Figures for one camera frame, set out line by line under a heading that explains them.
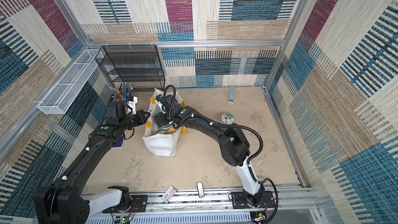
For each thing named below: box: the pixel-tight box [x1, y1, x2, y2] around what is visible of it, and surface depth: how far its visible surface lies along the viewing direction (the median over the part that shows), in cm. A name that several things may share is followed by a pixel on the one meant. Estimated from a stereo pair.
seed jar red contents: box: [221, 112, 235, 125], surface depth 96 cm
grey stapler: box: [228, 86, 236, 104], surface depth 114 cm
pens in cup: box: [109, 81, 134, 103], surface depth 106 cm
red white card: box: [161, 185, 178, 204], surface depth 77 cm
